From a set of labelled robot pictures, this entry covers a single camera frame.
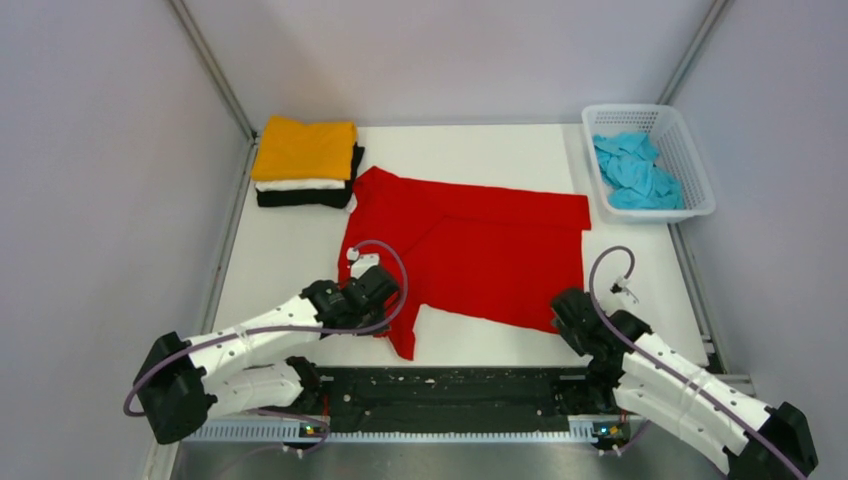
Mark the red t-shirt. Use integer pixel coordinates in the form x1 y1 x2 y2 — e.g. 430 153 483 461
337 167 592 360

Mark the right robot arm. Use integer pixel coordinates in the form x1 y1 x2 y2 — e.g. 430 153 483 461
551 288 819 479

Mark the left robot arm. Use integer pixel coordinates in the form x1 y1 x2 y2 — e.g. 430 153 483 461
125 265 409 445

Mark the folded black t-shirt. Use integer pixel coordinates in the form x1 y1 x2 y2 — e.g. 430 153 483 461
254 144 366 209

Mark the folded white t-shirt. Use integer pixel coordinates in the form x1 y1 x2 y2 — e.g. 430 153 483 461
255 178 346 192

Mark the light blue t-shirt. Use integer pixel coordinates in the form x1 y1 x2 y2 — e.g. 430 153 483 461
592 132 685 210

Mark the folded orange t-shirt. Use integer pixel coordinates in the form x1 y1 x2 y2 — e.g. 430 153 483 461
251 115 358 182

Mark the white plastic basket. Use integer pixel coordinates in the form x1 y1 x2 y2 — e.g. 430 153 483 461
581 104 716 224

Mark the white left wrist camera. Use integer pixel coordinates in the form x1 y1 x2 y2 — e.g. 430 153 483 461
346 247 380 278

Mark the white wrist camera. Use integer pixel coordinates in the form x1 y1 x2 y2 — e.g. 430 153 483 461
346 247 380 278
610 276 640 304

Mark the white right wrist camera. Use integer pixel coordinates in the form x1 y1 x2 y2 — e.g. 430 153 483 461
610 276 640 304

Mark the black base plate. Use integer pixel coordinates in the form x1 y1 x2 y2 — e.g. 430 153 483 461
277 367 628 434

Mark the aluminium frame rail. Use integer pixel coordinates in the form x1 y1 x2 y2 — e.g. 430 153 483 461
158 374 757 446

